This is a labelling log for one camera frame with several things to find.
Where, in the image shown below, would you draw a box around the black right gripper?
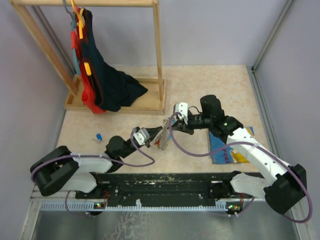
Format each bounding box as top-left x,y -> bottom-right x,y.
172,112 -> 213,135

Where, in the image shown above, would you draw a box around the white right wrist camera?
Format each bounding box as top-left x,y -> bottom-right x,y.
173,102 -> 189,124

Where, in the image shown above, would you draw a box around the blue key tag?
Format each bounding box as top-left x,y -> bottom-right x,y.
96,133 -> 103,142

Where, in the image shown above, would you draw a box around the yellow hanger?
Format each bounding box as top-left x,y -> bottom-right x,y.
70,0 -> 85,68

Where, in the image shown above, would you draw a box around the dark navy garment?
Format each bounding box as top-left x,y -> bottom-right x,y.
80,8 -> 148,112

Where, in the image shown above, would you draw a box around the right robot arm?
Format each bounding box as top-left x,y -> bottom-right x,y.
169,95 -> 309,215

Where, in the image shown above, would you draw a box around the wooden clothes rack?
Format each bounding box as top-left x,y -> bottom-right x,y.
10,0 -> 167,115

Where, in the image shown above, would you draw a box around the aluminium corner rail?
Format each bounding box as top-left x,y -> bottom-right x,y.
250,0 -> 296,73

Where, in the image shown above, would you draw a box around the red garment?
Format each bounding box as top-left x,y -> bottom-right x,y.
70,7 -> 107,115

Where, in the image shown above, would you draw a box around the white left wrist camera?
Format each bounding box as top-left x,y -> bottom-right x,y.
133,127 -> 150,146

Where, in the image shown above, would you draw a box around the teal hanger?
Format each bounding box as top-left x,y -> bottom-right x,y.
62,0 -> 81,76

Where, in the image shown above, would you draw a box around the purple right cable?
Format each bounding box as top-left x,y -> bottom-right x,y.
168,111 -> 313,224

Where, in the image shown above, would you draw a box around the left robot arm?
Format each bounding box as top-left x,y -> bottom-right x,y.
30,126 -> 163,199

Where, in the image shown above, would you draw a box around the blue yellow booklet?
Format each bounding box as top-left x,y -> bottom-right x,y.
207,131 -> 249,165

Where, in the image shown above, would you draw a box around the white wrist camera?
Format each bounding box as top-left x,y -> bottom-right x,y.
133,127 -> 150,146
173,102 -> 189,124

